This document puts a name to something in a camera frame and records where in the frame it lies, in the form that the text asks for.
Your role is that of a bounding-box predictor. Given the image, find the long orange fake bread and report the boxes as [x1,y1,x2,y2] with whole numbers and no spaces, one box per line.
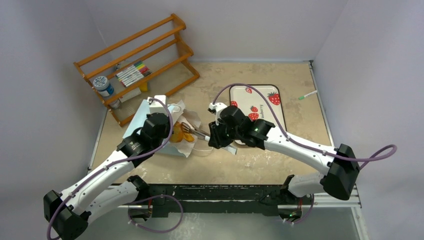
[169,121,195,143]

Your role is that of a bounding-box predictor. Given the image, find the metal kitchen tongs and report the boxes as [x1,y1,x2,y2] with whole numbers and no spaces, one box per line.
[181,122,238,155]

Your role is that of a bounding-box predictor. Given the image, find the white blue paper bag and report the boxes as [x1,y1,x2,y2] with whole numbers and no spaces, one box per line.
[123,100,213,158]

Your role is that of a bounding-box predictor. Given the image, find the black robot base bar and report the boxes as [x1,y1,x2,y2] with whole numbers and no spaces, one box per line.
[130,184,315,225]

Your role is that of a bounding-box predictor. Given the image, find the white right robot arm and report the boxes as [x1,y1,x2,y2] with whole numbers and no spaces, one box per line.
[208,102,360,204]

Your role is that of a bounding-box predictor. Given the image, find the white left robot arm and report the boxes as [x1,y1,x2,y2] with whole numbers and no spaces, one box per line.
[43,113,173,240]

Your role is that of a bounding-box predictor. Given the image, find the white strawberry enamel tray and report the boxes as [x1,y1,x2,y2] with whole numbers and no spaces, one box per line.
[229,84,286,129]

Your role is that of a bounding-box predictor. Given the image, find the white flat box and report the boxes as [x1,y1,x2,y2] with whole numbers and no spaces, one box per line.
[119,88,142,103]

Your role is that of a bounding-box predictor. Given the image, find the yellow small bottle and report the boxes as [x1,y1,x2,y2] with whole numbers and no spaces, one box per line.
[138,82,149,92]

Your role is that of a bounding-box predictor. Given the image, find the orange wooden shelf rack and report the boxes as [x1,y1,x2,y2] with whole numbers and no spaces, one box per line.
[73,13,200,127]

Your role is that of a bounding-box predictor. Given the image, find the set of coloured markers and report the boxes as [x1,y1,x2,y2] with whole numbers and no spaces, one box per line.
[115,60,151,87]

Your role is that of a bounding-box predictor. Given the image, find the blue lid white jar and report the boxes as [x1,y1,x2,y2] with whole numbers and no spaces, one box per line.
[92,76,114,97]

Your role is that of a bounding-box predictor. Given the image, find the green cap white marker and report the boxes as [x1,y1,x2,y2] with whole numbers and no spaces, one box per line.
[298,90,318,100]

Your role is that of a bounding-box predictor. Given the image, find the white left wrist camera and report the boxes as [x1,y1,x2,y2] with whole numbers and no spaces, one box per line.
[147,95,168,115]

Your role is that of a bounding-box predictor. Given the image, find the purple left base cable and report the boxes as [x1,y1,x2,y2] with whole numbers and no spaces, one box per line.
[127,194,184,234]

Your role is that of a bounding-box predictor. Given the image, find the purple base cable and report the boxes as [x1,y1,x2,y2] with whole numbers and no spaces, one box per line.
[281,195,316,226]
[127,194,184,234]

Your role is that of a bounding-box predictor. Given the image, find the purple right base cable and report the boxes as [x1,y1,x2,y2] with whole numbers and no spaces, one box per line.
[281,195,316,226]

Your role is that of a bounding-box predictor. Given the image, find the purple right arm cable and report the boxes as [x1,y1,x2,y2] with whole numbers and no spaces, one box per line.
[211,82,398,170]

